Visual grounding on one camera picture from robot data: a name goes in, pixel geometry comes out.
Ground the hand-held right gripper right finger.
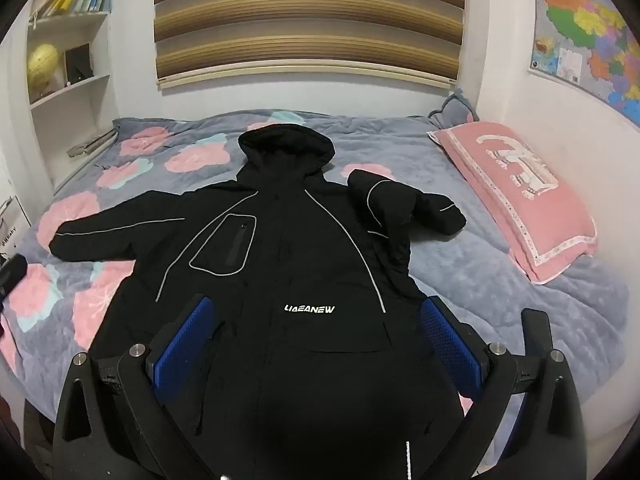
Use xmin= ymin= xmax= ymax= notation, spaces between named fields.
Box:
xmin=421 ymin=296 xmax=587 ymax=480

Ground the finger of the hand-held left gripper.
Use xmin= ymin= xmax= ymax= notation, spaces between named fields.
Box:
xmin=0 ymin=255 xmax=28 ymax=302

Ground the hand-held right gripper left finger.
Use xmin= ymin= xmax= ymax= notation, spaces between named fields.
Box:
xmin=52 ymin=294 xmax=221 ymax=480

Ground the black hooded jacket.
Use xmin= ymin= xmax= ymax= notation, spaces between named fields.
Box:
xmin=49 ymin=127 xmax=468 ymax=480

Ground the white printed paper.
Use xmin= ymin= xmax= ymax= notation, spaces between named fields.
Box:
xmin=0 ymin=195 xmax=31 ymax=261

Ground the grey floral blanket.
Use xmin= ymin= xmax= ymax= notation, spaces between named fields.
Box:
xmin=0 ymin=107 xmax=631 ymax=421

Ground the pink pillow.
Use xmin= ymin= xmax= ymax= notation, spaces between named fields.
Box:
xmin=426 ymin=121 xmax=598 ymax=285

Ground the yellow globe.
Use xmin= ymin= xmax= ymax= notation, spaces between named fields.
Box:
xmin=27 ymin=44 xmax=62 ymax=101

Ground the black box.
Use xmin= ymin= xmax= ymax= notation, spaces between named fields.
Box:
xmin=64 ymin=42 xmax=95 ymax=83

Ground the grey pillow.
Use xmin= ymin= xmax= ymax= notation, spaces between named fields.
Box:
xmin=428 ymin=89 xmax=480 ymax=128

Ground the white bookshelf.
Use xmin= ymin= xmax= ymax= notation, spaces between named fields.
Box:
xmin=25 ymin=0 xmax=118 ymax=191

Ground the striped window blind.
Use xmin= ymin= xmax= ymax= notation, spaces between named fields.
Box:
xmin=152 ymin=0 xmax=468 ymax=90

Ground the colourful wall map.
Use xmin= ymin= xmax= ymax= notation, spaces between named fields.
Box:
xmin=527 ymin=0 xmax=640 ymax=128

